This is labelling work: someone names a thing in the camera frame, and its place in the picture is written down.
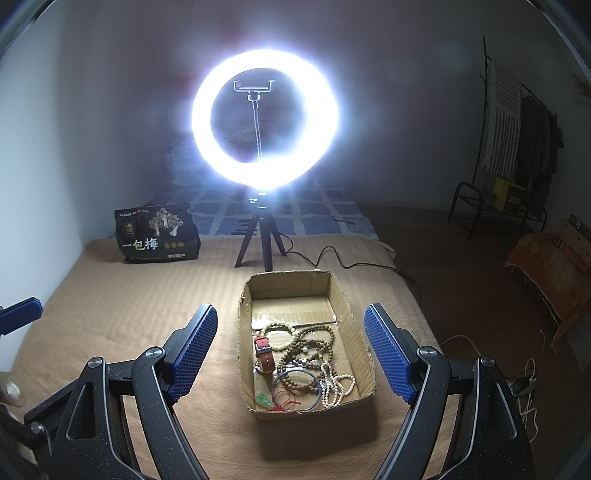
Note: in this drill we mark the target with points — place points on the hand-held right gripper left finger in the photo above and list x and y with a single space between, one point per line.
194 355

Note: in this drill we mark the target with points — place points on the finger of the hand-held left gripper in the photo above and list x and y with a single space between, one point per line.
21 314

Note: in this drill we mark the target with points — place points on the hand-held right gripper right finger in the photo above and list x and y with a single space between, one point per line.
388 350

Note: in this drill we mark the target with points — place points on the thin dark bangle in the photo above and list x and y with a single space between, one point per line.
320 392

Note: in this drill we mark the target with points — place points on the cardboard box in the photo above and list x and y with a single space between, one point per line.
295 288

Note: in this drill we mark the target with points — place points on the beige blanket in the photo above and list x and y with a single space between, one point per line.
138 295

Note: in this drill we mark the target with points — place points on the black snack bag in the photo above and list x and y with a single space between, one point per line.
157 240

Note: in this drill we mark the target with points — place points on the black tripod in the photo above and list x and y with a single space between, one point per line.
251 235

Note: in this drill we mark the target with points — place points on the black clothes rack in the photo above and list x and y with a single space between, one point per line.
461 189

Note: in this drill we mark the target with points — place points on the orange cloth covered furniture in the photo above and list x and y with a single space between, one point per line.
549 272

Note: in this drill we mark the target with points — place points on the yellow crate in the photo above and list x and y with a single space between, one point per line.
501 191

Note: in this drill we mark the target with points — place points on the dark hanging clothes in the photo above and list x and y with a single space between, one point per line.
538 147

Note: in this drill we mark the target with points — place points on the striped towel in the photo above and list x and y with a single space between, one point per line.
501 120

